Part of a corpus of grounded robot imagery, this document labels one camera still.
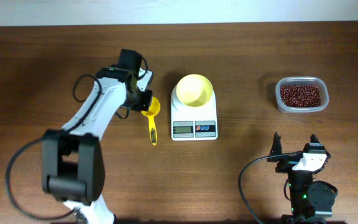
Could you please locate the yellow plastic bowl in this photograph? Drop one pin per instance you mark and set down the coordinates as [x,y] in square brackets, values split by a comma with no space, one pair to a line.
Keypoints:
[194,90]

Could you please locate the clear plastic container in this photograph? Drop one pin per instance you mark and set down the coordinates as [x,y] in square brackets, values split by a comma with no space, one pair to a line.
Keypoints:
[323,91]

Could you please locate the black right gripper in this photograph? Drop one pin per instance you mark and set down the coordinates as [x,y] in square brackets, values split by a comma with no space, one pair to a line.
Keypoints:
[286,162]

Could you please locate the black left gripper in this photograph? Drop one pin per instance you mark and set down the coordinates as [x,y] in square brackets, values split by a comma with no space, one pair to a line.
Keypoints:
[146,106]

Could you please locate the yellow plastic measuring scoop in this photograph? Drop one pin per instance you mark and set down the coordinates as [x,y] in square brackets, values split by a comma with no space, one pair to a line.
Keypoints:
[153,111]

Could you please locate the white digital kitchen scale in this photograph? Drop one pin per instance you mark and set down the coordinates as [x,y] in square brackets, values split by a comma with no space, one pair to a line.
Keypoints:
[193,123]

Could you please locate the red adzuki beans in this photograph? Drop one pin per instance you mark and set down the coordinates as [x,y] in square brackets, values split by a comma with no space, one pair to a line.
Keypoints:
[300,96]

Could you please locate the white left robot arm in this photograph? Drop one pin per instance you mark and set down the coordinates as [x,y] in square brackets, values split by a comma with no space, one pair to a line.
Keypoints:
[72,162]

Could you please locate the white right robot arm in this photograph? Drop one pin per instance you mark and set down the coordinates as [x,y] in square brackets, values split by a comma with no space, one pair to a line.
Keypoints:
[311,200]

